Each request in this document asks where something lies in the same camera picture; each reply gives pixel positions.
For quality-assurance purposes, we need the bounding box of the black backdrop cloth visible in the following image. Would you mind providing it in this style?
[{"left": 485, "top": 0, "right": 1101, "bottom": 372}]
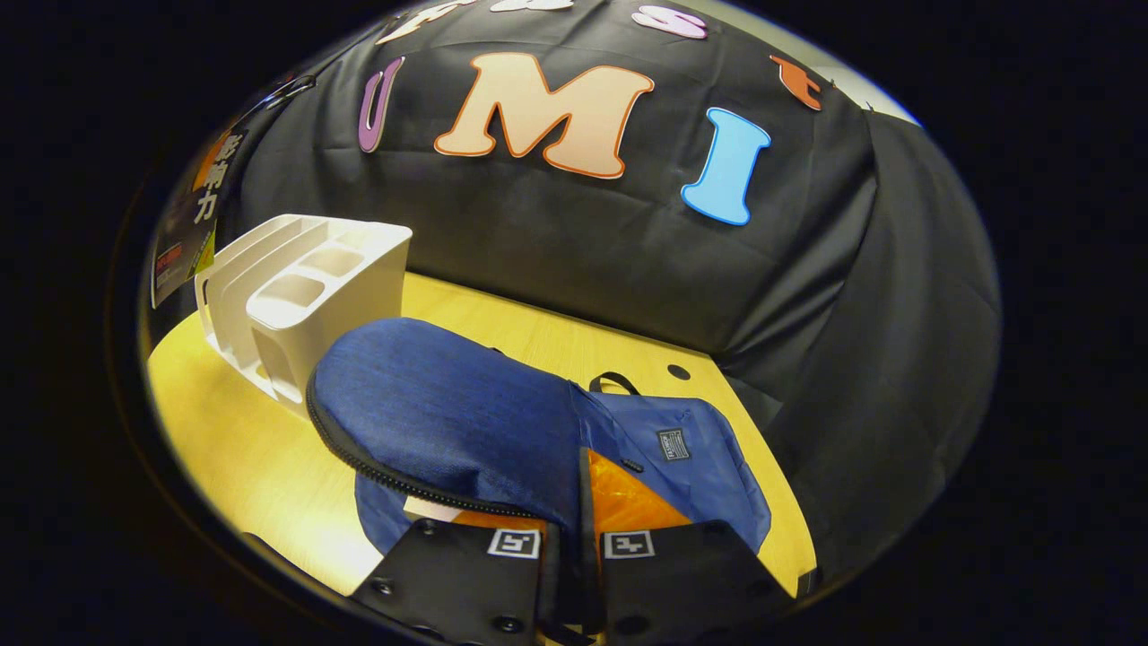
[{"left": 215, "top": 0, "right": 1003, "bottom": 586}]

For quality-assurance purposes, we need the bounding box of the blue schoolbag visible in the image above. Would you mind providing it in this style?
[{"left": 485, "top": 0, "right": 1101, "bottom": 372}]
[{"left": 305, "top": 318, "right": 773, "bottom": 559}]

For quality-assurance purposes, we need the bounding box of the black binder clip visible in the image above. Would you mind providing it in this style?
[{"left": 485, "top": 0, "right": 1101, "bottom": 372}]
[{"left": 265, "top": 75, "right": 317, "bottom": 107}]

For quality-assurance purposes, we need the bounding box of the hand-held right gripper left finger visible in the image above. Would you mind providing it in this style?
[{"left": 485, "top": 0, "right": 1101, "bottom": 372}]
[{"left": 348, "top": 508, "right": 566, "bottom": 646}]

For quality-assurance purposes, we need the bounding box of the white plastic bookshelf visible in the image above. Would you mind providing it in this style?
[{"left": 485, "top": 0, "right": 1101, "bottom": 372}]
[{"left": 193, "top": 214, "right": 414, "bottom": 420}]

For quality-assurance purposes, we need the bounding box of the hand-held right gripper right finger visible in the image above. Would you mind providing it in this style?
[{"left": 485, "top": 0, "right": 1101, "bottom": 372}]
[{"left": 578, "top": 447, "right": 797, "bottom": 646}]

